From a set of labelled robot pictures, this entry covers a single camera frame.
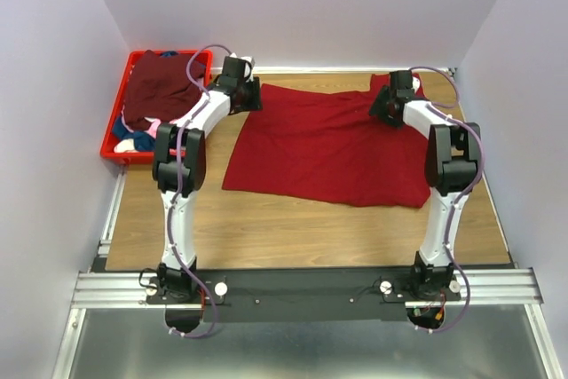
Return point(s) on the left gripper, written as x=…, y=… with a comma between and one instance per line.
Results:
x=256, y=102

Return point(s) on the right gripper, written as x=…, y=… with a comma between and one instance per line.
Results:
x=382, y=98

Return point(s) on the red t-shirt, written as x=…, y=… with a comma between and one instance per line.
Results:
x=327, y=147

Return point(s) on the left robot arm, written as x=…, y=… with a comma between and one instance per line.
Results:
x=179, y=170

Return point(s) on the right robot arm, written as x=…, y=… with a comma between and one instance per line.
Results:
x=453, y=167

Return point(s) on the maroon t-shirt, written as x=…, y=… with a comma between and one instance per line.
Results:
x=189, y=72

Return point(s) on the pink t-shirt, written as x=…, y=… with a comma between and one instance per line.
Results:
x=182, y=109

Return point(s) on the white garment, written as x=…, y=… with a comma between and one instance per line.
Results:
x=125, y=146

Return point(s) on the red plastic bin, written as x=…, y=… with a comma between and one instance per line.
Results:
x=110, y=141

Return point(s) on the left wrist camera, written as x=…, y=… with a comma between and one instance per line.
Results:
x=248, y=68

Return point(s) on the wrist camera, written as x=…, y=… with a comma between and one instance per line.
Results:
x=416, y=83
x=248, y=68

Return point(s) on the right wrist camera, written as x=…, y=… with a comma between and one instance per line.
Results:
x=416, y=83

